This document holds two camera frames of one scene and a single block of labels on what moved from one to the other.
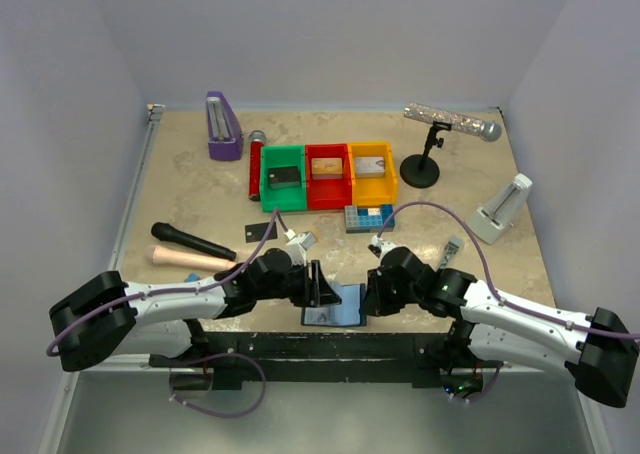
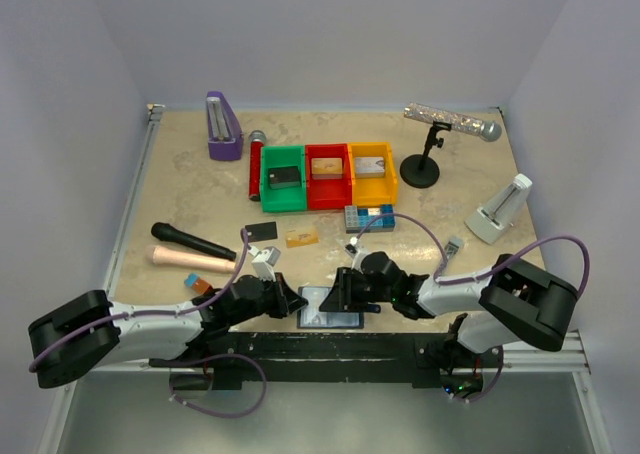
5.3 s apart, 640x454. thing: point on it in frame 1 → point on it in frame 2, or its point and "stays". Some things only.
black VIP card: [256, 232] stays
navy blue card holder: [350, 312] stays
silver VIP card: [317, 316] stays
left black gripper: [316, 291] → [293, 300]
